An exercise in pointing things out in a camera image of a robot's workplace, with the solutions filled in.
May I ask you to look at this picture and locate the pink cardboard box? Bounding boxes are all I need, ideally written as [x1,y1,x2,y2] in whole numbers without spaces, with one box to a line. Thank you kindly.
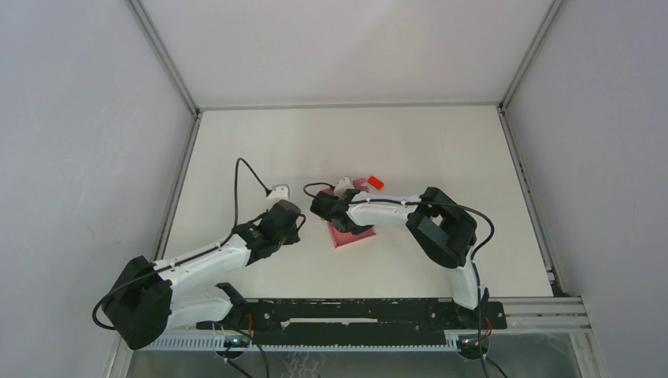
[326,178,376,249]

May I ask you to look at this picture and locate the small orange block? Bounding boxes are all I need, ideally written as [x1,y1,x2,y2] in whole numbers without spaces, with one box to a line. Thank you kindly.
[366,176,384,191]

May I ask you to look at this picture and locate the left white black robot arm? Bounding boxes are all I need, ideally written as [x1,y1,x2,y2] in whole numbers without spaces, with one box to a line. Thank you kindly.
[92,200,303,350]

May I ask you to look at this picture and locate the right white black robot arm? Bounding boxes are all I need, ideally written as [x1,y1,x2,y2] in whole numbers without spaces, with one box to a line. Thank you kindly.
[310,187,487,328]

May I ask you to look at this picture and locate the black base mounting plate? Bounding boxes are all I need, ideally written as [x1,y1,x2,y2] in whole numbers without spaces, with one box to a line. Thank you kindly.
[195,298,508,347]

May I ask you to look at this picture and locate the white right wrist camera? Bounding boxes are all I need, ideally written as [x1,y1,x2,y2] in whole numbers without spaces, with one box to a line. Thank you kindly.
[332,176,355,197]

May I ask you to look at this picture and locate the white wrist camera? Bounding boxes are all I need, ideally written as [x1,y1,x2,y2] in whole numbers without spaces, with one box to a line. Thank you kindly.
[265,185,290,203]
[332,176,355,197]

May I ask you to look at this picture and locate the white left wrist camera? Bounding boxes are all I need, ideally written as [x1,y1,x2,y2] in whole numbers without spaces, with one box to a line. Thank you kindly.
[265,185,290,203]

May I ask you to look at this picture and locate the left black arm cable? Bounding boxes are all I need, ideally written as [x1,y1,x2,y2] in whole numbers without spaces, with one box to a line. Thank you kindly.
[91,157,273,332]

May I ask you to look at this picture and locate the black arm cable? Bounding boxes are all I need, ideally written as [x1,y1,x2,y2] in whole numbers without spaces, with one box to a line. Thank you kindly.
[302,182,495,314]
[91,157,273,332]

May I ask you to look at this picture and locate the white slotted cable duct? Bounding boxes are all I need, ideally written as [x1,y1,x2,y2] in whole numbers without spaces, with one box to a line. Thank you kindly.
[140,334,461,352]

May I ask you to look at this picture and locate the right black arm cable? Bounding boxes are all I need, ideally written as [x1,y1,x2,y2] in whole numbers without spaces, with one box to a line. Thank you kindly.
[302,182,495,314]

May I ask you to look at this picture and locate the aluminium front frame rail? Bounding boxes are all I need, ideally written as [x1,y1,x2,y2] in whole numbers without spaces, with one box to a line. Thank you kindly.
[117,297,592,335]

